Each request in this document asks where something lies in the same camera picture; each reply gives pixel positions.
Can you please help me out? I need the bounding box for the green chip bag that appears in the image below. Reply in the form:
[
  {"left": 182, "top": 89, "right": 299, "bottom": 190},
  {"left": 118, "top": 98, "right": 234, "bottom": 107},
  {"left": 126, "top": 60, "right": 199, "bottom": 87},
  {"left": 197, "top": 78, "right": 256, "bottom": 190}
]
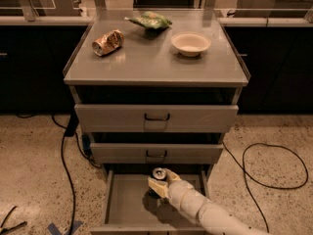
[{"left": 125, "top": 11, "right": 172, "bottom": 29}]

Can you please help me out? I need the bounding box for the blue pepsi can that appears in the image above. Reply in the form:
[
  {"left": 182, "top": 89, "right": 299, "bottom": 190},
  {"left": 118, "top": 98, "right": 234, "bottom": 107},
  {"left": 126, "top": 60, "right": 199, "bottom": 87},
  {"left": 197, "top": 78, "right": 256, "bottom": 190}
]
[{"left": 148, "top": 167, "right": 167, "bottom": 198}]

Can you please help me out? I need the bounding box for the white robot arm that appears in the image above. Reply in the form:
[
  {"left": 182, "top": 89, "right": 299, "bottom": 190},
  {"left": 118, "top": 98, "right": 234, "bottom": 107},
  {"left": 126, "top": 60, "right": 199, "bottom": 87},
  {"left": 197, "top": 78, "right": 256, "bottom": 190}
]
[{"left": 148, "top": 167, "right": 270, "bottom": 235}]

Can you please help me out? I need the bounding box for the middle drawer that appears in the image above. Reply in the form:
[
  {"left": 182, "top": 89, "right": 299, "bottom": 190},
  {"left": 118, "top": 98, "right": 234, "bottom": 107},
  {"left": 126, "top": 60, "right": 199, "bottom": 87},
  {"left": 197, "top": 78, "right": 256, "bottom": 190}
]
[{"left": 90, "top": 143, "right": 223, "bottom": 165}]

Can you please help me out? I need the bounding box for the top drawer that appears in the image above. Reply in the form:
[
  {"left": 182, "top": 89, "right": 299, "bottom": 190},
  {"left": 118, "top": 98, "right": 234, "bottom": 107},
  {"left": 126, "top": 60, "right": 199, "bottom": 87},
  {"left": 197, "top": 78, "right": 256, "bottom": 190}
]
[{"left": 74, "top": 104, "right": 238, "bottom": 133}]

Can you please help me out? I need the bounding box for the black cable left floor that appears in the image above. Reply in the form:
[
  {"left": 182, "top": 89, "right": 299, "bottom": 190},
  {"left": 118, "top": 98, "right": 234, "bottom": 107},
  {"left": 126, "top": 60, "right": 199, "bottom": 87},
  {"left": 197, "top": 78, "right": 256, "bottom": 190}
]
[{"left": 14, "top": 113, "right": 101, "bottom": 235}]

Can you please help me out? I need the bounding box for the white bowl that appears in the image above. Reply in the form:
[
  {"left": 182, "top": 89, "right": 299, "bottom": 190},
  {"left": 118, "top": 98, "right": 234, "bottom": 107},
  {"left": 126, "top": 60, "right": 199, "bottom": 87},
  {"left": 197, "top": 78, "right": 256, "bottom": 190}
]
[{"left": 171, "top": 31, "right": 211, "bottom": 57}]

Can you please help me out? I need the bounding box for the crushed gold can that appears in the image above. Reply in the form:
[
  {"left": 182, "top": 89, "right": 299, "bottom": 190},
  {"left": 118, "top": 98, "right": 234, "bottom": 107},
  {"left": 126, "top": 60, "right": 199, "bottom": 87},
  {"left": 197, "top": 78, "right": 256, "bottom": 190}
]
[{"left": 92, "top": 29, "right": 124, "bottom": 57}]

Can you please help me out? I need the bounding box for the open bottom drawer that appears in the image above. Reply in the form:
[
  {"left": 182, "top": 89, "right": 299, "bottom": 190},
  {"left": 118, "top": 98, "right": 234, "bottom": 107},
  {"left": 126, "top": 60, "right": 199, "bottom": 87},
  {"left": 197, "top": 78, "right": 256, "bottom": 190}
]
[{"left": 90, "top": 169, "right": 211, "bottom": 235}]

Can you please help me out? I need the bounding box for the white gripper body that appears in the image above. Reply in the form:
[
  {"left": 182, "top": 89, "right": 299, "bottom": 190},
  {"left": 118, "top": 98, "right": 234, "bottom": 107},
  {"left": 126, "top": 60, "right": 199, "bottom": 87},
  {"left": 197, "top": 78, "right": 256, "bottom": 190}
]
[{"left": 167, "top": 180, "right": 208, "bottom": 220}]

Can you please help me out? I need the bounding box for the grey drawer cabinet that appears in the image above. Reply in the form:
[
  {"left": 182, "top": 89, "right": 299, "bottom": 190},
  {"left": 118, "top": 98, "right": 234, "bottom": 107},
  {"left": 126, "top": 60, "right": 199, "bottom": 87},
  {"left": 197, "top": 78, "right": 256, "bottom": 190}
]
[{"left": 62, "top": 7, "right": 251, "bottom": 235}]

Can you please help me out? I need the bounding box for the black tool on floor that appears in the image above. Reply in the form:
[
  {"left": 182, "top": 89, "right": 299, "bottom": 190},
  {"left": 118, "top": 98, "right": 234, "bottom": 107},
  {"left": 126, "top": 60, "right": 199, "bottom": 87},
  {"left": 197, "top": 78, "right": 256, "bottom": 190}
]
[{"left": 0, "top": 206, "right": 27, "bottom": 235}]

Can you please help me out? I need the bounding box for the blue tape cross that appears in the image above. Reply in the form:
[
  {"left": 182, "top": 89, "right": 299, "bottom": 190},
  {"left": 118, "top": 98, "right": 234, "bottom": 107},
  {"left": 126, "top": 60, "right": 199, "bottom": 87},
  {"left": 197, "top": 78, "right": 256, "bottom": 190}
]
[{"left": 47, "top": 220, "right": 83, "bottom": 235}]

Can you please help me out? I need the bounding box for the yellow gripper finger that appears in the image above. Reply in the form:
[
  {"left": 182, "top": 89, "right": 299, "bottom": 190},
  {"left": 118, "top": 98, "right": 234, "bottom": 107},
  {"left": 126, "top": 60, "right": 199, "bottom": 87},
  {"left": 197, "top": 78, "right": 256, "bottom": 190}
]
[
  {"left": 148, "top": 177, "right": 168, "bottom": 198},
  {"left": 165, "top": 168, "right": 181, "bottom": 183}
]

